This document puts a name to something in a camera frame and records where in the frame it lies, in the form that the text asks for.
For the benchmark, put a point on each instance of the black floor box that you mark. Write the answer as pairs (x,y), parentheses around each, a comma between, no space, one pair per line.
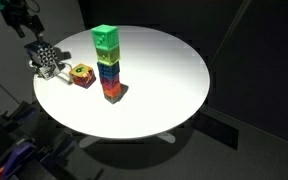
(219,130)

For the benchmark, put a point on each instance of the plain orange plush block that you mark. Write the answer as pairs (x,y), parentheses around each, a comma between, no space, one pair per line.
(112,90)

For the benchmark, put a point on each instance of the dark blue dotted plush block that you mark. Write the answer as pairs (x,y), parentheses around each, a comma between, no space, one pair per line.
(108,69)

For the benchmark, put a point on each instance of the black and white letter block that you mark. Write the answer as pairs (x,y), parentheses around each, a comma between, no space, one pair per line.
(46,71)

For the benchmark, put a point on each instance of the purple plush block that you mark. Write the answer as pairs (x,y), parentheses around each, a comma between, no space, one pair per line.
(110,81)

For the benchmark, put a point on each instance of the grey plush block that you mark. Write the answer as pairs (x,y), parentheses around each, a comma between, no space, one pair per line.
(113,99)

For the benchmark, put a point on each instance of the black perforated mounting board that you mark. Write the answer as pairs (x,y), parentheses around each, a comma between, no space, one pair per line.
(50,156)

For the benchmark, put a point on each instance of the lime green plush block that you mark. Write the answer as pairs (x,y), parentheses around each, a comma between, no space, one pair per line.
(108,56)

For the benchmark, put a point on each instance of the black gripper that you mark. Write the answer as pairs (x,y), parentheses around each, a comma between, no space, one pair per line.
(19,13)

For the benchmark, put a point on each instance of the white table pedestal base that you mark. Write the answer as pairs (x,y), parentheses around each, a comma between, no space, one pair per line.
(89,141)

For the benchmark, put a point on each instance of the orange plush block number six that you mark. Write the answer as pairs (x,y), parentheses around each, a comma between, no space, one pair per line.
(82,76)

